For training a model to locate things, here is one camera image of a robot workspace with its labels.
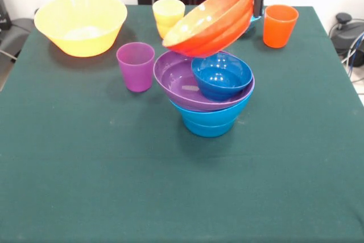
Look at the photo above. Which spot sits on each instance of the orange shallow plastic bowl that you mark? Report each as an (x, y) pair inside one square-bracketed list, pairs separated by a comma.
[(210, 29)]

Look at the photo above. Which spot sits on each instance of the small dark blue bowl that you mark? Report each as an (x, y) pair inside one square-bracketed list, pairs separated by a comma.
[(221, 76)]

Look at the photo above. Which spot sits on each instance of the large purple plastic bowl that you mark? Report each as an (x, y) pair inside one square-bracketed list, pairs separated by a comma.
[(173, 80)]

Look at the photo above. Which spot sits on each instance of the medium light blue bowl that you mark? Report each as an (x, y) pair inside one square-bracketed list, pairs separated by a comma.
[(210, 119)]

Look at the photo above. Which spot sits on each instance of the small cyan plastic bowl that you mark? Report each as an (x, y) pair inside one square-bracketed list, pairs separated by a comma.
[(256, 18)]

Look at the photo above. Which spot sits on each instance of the orange-red plastic cup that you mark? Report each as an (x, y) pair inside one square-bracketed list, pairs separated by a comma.
[(280, 29)]

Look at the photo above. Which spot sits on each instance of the yellow plastic cup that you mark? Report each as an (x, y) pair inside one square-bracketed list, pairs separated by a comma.
[(167, 11), (162, 31)]

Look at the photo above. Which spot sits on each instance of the purple plastic cup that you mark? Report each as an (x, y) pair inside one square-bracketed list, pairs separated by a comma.
[(136, 69)]

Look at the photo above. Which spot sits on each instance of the small light blue bowl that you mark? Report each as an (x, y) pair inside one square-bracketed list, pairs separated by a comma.
[(210, 132)]

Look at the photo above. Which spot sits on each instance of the large yellow plastic bowl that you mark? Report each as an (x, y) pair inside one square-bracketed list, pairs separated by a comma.
[(79, 18)]

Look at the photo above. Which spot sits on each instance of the dark green tablecloth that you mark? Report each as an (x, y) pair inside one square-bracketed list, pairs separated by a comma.
[(182, 183)]

